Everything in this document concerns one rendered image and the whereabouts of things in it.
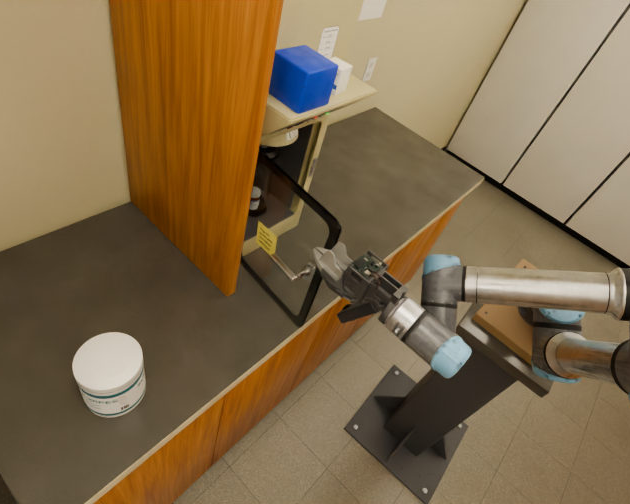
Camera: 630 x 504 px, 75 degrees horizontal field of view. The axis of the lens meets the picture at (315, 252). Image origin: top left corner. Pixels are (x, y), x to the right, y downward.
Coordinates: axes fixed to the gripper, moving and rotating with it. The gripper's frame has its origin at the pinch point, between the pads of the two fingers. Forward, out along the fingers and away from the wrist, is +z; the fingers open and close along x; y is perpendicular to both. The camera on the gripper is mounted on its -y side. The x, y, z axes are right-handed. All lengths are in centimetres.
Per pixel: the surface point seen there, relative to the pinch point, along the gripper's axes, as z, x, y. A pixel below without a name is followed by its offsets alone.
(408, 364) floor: -28, -96, -131
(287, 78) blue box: 24.5, -8.3, 25.7
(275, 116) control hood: 23.1, -5.1, 18.7
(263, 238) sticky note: 19.0, -4.6, -14.3
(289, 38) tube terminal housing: 30.5, -13.7, 30.4
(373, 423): -34, -53, -129
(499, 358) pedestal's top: -48, -49, -38
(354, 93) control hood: 20.7, -29.2, 20.1
